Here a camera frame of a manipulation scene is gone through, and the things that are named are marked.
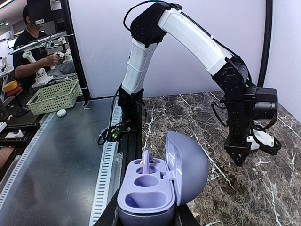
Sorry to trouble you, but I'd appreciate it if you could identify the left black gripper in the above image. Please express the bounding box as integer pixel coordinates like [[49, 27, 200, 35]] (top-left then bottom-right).
[[224, 136, 251, 167]]

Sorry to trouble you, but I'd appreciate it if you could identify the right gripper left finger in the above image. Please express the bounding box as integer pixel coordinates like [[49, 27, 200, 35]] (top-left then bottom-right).
[[93, 189, 121, 226]]

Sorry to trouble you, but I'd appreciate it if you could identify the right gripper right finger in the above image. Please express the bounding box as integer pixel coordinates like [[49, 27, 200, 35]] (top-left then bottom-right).
[[174, 204, 200, 226]]

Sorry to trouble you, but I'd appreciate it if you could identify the purple grey earbud case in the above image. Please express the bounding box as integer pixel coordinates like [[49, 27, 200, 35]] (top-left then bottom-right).
[[117, 131, 208, 226]]

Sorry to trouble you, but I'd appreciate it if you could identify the purple earbud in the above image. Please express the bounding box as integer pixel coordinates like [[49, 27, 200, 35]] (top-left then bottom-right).
[[140, 150, 161, 175]]

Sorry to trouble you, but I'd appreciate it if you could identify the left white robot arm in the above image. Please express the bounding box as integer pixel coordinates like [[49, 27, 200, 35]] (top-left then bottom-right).
[[118, 0, 282, 166]]

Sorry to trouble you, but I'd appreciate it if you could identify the white case on bench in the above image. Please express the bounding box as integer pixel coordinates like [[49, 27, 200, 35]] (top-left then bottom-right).
[[56, 109, 67, 117]]

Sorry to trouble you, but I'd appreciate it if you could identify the green plastic basket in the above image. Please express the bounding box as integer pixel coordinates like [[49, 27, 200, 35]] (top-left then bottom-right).
[[26, 79, 81, 116]]

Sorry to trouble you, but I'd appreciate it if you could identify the person in black shirt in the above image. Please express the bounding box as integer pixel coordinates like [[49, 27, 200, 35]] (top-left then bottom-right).
[[13, 6, 61, 93]]

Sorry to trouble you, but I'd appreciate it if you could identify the white slotted cable duct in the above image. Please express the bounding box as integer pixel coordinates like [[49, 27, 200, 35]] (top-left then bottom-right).
[[0, 99, 121, 226]]

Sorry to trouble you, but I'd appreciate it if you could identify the black front rail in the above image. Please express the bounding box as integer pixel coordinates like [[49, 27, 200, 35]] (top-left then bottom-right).
[[116, 101, 144, 170]]

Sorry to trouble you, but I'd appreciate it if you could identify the left black frame post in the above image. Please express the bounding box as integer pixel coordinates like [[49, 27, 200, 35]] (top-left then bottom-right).
[[257, 0, 273, 87]]

